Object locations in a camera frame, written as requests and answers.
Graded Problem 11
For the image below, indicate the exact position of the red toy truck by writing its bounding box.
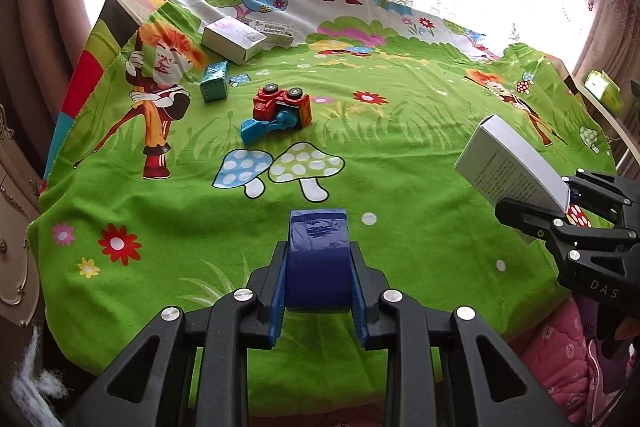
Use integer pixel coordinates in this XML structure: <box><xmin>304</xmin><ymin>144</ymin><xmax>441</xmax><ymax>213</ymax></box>
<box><xmin>240</xmin><ymin>82</ymin><xmax>312</xmax><ymax>146</ymax></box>

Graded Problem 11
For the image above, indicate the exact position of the flat long white box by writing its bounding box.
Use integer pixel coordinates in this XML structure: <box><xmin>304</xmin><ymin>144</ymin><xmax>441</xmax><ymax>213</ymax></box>
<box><xmin>252</xmin><ymin>21</ymin><xmax>296</xmax><ymax>50</ymax></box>

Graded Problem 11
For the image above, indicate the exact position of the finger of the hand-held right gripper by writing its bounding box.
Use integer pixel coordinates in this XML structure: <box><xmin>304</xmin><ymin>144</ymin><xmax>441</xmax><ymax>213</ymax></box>
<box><xmin>561</xmin><ymin>169</ymin><xmax>640</xmax><ymax>229</ymax></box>
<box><xmin>494</xmin><ymin>197</ymin><xmax>637</xmax><ymax>259</ymax></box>

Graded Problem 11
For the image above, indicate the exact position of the dark blue box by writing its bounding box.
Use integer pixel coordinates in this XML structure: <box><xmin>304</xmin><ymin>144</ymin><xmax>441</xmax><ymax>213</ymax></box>
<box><xmin>285</xmin><ymin>208</ymin><xmax>354</xmax><ymax>313</ymax></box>

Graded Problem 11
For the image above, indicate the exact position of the teal patterned box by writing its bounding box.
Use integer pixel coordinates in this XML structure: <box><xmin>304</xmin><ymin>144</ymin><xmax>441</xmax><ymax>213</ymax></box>
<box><xmin>200</xmin><ymin>61</ymin><xmax>230</xmax><ymax>103</ymax></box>

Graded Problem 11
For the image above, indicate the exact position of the white and pink box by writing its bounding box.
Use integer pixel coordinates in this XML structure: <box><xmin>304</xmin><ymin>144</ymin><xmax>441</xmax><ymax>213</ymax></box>
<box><xmin>201</xmin><ymin>16</ymin><xmax>267</xmax><ymax>64</ymax></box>

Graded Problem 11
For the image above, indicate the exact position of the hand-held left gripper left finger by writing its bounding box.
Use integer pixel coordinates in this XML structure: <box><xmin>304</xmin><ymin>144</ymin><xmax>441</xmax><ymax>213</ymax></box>
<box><xmin>65</xmin><ymin>239</ymin><xmax>291</xmax><ymax>427</ymax></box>

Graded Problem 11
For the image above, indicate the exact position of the white fluffy stuffing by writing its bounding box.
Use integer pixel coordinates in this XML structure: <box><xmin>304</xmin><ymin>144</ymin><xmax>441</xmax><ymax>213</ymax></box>
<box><xmin>10</xmin><ymin>326</ymin><xmax>69</xmax><ymax>404</ymax></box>

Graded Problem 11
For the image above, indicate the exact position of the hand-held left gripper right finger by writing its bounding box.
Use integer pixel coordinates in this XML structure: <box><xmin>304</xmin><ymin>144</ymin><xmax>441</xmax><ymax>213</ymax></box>
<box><xmin>347</xmin><ymin>241</ymin><xmax>571</xmax><ymax>427</ymax></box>

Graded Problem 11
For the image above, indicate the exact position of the white side shelf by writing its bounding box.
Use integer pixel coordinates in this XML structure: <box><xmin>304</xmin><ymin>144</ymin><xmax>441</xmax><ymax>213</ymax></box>
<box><xmin>570</xmin><ymin>77</ymin><xmax>640</xmax><ymax>170</ymax></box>

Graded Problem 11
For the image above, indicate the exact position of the green cartoon printed cloth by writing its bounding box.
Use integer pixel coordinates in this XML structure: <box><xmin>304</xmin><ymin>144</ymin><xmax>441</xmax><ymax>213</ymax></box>
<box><xmin>25</xmin><ymin>0</ymin><xmax>619</xmax><ymax>416</ymax></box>

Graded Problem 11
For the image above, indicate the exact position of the white box with small text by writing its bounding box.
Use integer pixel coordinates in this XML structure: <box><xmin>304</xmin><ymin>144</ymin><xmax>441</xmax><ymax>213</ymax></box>
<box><xmin>454</xmin><ymin>114</ymin><xmax>571</xmax><ymax>246</ymax></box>

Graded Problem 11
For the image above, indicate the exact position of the cream ornate cabinet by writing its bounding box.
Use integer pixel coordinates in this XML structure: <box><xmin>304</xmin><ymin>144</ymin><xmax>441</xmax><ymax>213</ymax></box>
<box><xmin>0</xmin><ymin>102</ymin><xmax>47</xmax><ymax>323</ymax></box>

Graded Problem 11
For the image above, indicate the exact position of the green tissue packet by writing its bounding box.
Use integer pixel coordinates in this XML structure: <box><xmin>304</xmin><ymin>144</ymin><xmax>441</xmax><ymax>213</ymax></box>
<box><xmin>583</xmin><ymin>69</ymin><xmax>624</xmax><ymax>114</ymax></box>

